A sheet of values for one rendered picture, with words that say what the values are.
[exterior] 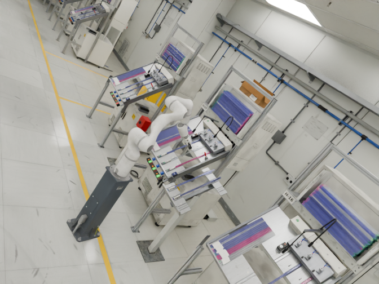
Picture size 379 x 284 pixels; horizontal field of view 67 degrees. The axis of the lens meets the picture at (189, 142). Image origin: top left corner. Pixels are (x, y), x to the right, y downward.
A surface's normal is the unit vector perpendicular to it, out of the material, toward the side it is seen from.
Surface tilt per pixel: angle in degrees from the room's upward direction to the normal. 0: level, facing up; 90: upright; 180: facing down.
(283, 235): 45
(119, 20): 90
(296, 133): 90
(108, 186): 90
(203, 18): 90
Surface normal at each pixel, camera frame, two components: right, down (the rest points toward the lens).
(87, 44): 0.45, 0.60
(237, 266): -0.09, -0.70
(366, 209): -0.69, -0.22
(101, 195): -0.55, -0.05
